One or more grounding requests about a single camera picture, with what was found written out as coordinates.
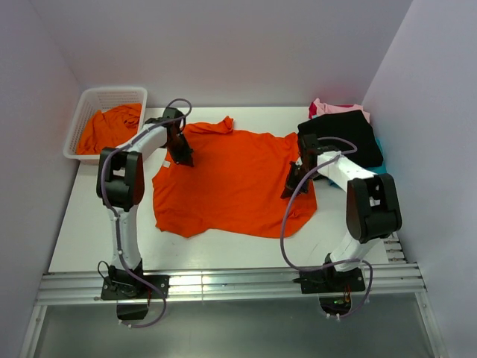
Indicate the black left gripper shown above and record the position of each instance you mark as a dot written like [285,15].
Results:
[185,157]

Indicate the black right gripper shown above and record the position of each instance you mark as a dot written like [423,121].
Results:
[291,186]

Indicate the orange t-shirt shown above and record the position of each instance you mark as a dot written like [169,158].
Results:
[235,185]
[109,129]

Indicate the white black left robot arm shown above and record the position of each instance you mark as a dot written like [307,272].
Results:
[121,187]

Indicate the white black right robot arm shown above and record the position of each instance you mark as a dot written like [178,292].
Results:
[372,213]

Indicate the orange t-shirt in basket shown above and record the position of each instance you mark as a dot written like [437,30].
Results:
[109,129]

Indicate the pink folded t-shirt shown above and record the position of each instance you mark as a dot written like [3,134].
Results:
[318,108]

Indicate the black folded t-shirt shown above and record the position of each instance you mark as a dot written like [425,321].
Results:
[351,126]

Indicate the teal folded t-shirt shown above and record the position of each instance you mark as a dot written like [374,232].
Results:
[377,170]

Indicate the white plastic laundry basket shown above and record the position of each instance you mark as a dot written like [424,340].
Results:
[104,99]

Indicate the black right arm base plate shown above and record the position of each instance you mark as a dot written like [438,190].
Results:
[331,281]

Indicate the aluminium table frame rail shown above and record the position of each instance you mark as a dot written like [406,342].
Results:
[396,276]

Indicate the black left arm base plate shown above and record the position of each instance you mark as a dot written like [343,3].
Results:
[114,290]

